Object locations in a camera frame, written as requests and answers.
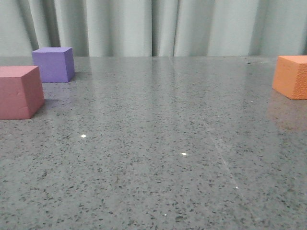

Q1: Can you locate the pink foam cube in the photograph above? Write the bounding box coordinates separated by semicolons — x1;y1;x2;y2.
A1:
0;66;45;120

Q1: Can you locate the grey-green curtain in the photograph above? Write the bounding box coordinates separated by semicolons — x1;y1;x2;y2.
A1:
0;0;307;57

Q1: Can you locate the purple foam cube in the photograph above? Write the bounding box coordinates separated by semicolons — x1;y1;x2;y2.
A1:
32;47;75;83

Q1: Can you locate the orange foam cube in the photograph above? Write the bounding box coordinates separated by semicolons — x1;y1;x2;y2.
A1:
272;55;307;100

